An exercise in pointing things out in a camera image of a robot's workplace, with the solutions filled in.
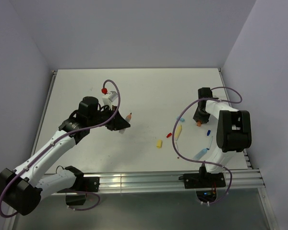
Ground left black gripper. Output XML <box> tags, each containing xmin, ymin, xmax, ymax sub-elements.
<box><xmin>88</xmin><ymin>105</ymin><xmax>130</xmax><ymax>131</ymax></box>

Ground clear orange highlighter pen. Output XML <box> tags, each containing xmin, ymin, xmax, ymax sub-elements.
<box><xmin>119</xmin><ymin>112</ymin><xmax>132</xmax><ymax>135</ymax></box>

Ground yellow highlighter pen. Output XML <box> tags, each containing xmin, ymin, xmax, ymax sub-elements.
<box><xmin>174</xmin><ymin>125</ymin><xmax>182</xmax><ymax>141</ymax></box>

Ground yellow pen cap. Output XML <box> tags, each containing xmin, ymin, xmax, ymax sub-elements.
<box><xmin>156</xmin><ymin>139</ymin><xmax>163</xmax><ymax>149</ymax></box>

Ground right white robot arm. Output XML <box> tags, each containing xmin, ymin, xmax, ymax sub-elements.
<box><xmin>193</xmin><ymin>87</ymin><xmax>252</xmax><ymax>187</ymax></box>

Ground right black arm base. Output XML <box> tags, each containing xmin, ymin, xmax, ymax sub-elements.
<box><xmin>179</xmin><ymin>173</ymin><xmax>226</xmax><ymax>189</ymax></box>

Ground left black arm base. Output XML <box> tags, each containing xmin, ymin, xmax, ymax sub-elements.
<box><xmin>70</xmin><ymin>176</ymin><xmax>100</xmax><ymax>192</ymax></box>

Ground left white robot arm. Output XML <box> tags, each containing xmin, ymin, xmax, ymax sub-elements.
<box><xmin>0</xmin><ymin>95</ymin><xmax>131</xmax><ymax>218</ymax></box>

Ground clear blue highlighter pen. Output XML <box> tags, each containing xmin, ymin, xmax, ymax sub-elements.
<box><xmin>193</xmin><ymin>148</ymin><xmax>209</xmax><ymax>161</ymax></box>

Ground thin red pen refill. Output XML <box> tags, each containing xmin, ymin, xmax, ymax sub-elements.
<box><xmin>175</xmin><ymin>142</ymin><xmax>180</xmax><ymax>159</ymax></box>

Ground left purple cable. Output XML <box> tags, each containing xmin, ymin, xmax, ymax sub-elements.
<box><xmin>0</xmin><ymin>80</ymin><xmax>121</xmax><ymax>218</ymax></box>

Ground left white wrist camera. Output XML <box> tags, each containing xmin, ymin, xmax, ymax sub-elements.
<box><xmin>101</xmin><ymin>88</ymin><xmax>118</xmax><ymax>110</ymax></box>

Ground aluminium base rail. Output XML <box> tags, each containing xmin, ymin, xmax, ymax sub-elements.
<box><xmin>84</xmin><ymin>169</ymin><xmax>265</xmax><ymax>194</ymax></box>

